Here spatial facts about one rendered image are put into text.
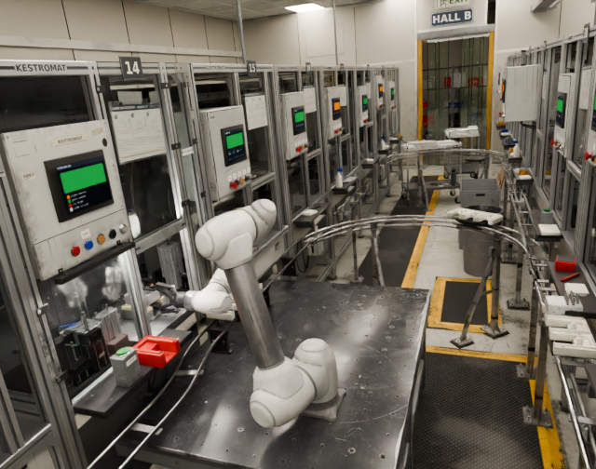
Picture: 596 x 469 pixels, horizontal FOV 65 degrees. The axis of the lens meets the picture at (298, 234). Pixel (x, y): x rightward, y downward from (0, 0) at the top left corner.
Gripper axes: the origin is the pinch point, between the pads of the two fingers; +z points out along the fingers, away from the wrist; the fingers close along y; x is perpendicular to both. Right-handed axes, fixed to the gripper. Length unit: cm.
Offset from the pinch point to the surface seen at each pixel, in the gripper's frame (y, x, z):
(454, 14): 187, -823, -102
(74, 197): 59, 45, -17
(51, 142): 78, 47, -15
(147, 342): -5.3, 28.4, -18.7
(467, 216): -14, -188, -138
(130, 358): 0, 47, -27
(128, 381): -7, 50, -27
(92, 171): 66, 35, -17
